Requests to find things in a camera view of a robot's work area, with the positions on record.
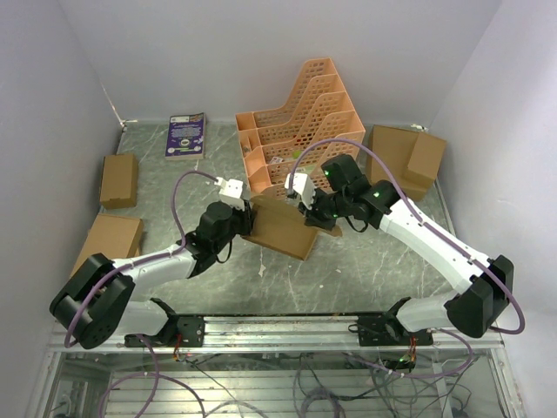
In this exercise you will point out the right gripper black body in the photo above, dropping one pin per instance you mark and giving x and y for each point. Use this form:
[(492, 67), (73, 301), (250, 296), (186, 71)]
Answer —
[(326, 208)]

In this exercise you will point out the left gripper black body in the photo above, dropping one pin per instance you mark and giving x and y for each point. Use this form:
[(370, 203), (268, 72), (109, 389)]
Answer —
[(241, 223)]

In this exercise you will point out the cardboard box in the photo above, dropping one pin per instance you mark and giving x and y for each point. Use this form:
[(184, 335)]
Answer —
[(119, 182), (281, 227), (412, 157), (116, 237)]

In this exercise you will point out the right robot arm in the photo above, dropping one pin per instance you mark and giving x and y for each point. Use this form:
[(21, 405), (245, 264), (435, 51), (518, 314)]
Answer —
[(480, 285)]

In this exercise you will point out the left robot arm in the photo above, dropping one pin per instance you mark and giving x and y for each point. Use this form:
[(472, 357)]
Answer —
[(105, 297)]

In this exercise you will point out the peach plastic file organizer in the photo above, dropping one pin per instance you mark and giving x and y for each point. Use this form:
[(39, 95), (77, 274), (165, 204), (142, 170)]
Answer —
[(317, 108)]

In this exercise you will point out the purple book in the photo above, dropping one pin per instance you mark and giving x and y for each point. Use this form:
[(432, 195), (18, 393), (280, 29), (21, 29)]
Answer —
[(186, 137)]

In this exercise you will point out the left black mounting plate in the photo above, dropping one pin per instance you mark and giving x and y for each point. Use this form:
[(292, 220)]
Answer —
[(180, 331)]

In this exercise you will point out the black mounting plate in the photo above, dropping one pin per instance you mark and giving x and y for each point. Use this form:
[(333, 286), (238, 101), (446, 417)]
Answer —
[(180, 331), (376, 330)]

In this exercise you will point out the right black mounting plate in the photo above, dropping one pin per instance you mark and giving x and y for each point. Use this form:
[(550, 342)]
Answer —
[(376, 330)]

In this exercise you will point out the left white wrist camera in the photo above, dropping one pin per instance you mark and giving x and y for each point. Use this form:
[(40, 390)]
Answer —
[(231, 192)]

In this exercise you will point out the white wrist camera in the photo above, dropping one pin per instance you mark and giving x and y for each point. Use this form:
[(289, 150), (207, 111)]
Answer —
[(299, 186), (231, 192)]

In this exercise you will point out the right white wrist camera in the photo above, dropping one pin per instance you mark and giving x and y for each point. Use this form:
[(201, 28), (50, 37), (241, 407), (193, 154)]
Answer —
[(299, 186)]

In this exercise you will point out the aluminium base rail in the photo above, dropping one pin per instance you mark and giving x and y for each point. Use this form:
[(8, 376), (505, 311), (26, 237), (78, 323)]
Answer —
[(282, 334)]

